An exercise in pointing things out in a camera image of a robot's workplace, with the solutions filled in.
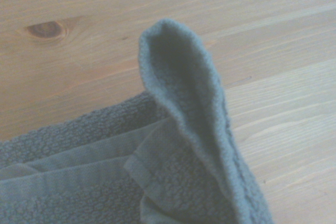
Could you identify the grey terry towel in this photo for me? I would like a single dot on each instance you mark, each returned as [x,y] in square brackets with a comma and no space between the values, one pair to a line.
[183,77]

